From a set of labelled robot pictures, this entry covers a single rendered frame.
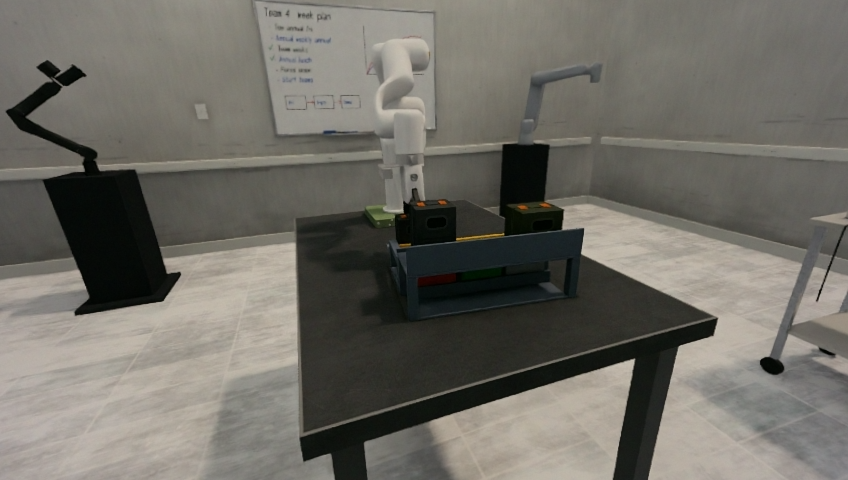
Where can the green open bin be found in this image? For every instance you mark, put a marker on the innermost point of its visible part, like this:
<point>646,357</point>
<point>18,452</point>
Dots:
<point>478,274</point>

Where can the red bin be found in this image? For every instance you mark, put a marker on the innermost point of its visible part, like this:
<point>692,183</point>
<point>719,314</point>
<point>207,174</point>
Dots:
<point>434,280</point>

